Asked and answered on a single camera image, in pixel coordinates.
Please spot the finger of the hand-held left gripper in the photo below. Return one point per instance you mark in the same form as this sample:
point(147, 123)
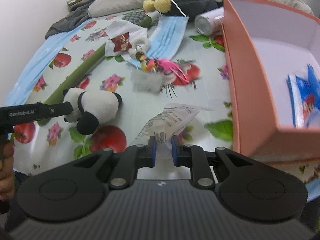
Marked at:
point(57, 110)

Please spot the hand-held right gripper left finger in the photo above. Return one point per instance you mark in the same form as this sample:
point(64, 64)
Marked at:
point(153, 153)

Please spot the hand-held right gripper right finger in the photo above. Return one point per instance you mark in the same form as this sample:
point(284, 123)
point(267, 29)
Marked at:
point(174, 153)

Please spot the clear printed plastic bag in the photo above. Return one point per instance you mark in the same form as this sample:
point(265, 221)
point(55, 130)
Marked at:
point(170, 120)

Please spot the panda plush toy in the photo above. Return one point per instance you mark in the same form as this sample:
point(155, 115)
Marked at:
point(100, 102)

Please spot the red snack packet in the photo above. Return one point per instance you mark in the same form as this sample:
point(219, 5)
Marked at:
point(122, 41)

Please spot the pink cardboard box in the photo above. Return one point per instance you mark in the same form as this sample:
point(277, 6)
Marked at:
point(250, 92)

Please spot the person's left hand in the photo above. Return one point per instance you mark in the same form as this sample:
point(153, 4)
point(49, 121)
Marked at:
point(6, 180)

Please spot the green plush cucumber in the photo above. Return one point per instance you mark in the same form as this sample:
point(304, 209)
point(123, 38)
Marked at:
point(82, 67)

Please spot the fruit print bed sheet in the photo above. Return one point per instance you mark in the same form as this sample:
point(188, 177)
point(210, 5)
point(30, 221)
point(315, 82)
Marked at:
point(130, 105)

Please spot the light blue bed sheet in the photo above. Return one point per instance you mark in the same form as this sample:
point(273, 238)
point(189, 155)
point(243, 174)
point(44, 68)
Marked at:
point(37, 57)

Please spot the dark grey blanket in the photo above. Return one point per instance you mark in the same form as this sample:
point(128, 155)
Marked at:
point(67, 20)

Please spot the white tissue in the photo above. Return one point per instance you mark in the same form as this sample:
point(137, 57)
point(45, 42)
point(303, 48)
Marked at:
point(117, 28)

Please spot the brown cardboard box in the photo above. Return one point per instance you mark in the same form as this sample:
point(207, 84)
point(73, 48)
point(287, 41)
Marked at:
point(73, 4)

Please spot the blue face mask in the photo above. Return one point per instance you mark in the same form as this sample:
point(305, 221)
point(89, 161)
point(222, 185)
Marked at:
point(167, 35)

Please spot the white spray can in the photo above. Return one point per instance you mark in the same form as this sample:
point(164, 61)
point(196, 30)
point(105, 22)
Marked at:
point(207, 21)

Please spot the blue packet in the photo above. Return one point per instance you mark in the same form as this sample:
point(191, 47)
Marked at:
point(300, 92)

